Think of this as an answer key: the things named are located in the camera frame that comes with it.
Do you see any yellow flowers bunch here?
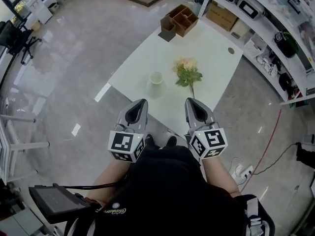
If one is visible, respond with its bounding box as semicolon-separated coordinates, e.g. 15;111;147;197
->
172;57;204;100

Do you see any black floor equipment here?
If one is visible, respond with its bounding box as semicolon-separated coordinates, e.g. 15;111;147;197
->
296;141;315;168

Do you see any person's left forearm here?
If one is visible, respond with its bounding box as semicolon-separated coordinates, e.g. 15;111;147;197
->
92;157;135;204

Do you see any black tablet monitor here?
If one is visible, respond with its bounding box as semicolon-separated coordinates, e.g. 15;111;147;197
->
29;183;92;225

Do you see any black office chair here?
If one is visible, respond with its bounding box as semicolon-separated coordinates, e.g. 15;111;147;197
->
0;20;43;65

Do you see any person's black shirt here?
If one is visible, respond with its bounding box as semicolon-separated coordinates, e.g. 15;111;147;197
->
94;145;275;236

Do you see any person's right forearm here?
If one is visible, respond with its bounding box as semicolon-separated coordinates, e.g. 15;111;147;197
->
200;156;240;198

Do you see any white shelf unit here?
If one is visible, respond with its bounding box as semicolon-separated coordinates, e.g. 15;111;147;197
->
198;0;315;106

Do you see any white desk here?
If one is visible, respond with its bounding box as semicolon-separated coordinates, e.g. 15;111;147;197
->
0;114;51;184

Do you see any white water dispenser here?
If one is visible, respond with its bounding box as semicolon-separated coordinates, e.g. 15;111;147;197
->
24;0;54;25

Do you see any small white bin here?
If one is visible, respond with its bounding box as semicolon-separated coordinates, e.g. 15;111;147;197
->
48;2;60;15

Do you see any white perforated basket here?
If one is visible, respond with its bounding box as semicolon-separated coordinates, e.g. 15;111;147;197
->
245;37;268;59

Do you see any white cable bundle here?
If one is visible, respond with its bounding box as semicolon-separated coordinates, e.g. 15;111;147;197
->
257;55;279;77

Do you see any black monitor cable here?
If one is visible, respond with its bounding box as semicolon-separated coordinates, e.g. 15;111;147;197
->
58;182;124;191

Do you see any dark brown pen holder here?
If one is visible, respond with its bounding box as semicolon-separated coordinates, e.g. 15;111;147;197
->
157;15;177;43

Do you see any white vase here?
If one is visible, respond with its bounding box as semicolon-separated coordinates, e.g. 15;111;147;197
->
145;71;168;99

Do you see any clear plastic storage bin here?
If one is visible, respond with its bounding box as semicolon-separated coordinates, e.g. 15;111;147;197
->
268;0;309;25

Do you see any wooden desk organizer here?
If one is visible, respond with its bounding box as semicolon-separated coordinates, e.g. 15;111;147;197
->
169;4;199;37

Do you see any cream box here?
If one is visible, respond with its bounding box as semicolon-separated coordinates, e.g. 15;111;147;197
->
231;18;251;39

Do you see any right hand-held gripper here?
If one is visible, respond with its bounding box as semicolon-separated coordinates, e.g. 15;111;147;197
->
184;97;228;161

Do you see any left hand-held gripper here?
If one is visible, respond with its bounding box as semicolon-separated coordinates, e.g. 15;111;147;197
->
107;98;149;163

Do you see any dark round appliance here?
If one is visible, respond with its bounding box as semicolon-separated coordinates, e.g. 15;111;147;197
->
274;29;300;59

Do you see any grey harness strap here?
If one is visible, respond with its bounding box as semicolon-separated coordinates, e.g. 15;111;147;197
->
242;195;268;236

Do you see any black power cable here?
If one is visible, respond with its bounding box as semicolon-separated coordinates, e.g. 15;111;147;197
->
250;143;300;176

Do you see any cardboard box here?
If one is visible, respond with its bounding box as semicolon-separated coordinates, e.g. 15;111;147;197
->
205;1;238;32

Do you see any grey cabinet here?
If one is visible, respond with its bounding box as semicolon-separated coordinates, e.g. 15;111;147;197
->
0;205;48;236

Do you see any white table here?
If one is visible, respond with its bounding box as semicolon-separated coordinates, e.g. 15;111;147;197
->
107;16;244;143

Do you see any black bag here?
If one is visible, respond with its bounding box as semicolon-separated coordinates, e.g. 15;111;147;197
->
278;72;292;92

